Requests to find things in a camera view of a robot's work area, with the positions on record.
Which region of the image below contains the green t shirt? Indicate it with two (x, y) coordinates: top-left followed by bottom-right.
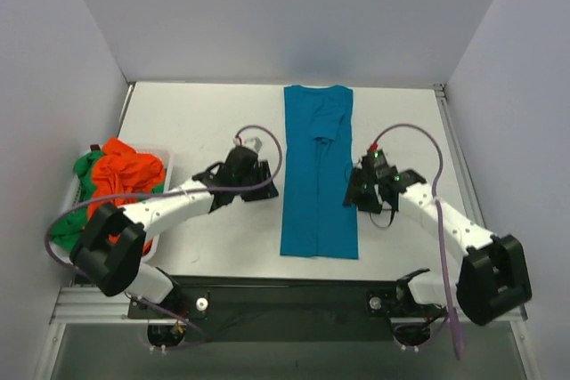
(50, 150), (103, 252)

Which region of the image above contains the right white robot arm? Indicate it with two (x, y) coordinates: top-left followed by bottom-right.
(343, 144), (533, 326)

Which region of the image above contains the teal blue t shirt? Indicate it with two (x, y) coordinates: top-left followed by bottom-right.
(281, 85), (359, 260)

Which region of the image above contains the orange t shirt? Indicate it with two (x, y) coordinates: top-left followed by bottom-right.
(86, 138), (167, 256)

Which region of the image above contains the right side aluminium rail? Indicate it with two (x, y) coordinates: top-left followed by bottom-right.
(435, 85), (485, 226)

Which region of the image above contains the aluminium frame rail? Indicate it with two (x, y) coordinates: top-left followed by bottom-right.
(50, 287), (148, 325)

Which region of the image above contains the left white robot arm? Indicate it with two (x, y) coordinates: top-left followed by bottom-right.
(69, 146), (279, 319)

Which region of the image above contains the white plastic laundry basket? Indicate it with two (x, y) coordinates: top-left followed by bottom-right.
(50, 144), (174, 263)

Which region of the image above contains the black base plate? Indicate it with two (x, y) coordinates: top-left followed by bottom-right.
(126, 276), (446, 344)

